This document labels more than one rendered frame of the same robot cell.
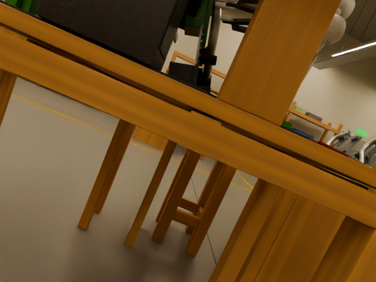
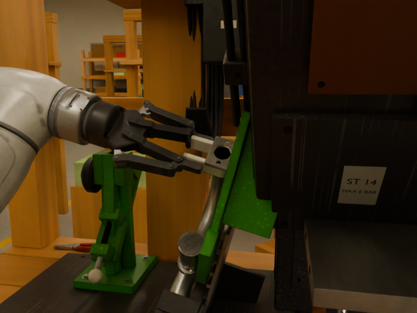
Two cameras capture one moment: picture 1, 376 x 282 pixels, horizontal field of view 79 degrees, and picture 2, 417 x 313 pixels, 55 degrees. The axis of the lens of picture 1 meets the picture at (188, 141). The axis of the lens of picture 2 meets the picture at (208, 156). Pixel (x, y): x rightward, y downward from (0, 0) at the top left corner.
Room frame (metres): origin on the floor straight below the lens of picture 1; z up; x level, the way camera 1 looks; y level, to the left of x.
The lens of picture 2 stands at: (1.44, 0.23, 1.30)
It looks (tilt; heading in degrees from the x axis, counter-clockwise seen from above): 10 degrees down; 195
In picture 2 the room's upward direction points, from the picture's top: straight up
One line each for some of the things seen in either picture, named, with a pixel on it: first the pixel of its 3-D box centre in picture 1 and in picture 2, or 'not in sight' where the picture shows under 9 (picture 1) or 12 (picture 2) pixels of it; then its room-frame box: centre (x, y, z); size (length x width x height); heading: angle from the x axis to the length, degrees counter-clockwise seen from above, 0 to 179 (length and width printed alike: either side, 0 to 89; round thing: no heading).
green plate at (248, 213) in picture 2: (199, 14); (253, 179); (0.87, 0.15, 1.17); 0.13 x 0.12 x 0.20; 94
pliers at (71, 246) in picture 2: (338, 153); (84, 246); (0.56, -0.35, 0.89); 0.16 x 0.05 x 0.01; 102
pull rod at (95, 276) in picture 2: not in sight; (98, 266); (0.79, -0.17, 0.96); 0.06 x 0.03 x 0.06; 4
